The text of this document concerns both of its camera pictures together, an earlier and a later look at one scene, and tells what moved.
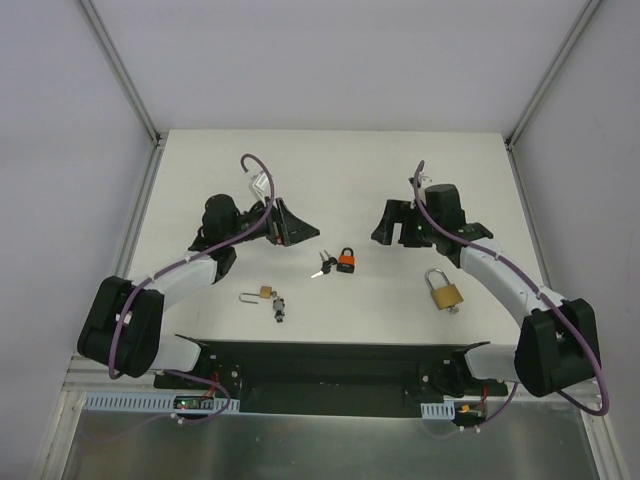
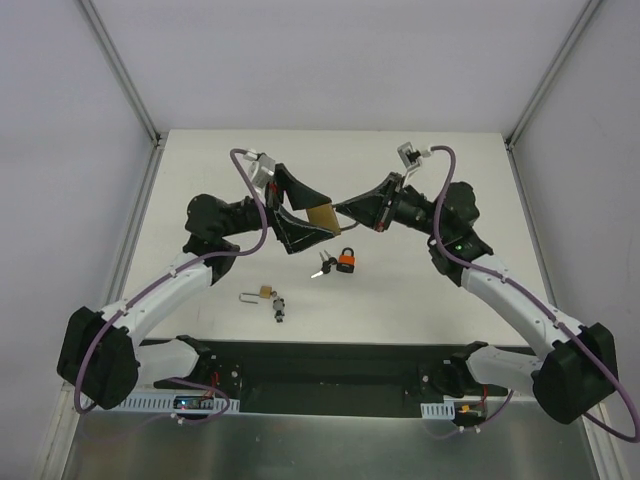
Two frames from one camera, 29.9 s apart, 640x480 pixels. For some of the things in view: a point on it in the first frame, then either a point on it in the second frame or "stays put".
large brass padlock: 445,296 → 324,216
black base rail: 280,379 stays put
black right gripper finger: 393,213 → 367,212
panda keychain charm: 278,306 stays put
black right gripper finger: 396,212 → 379,193
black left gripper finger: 292,228 → 301,197
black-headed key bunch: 327,261 stays put
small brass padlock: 264,292 stays put
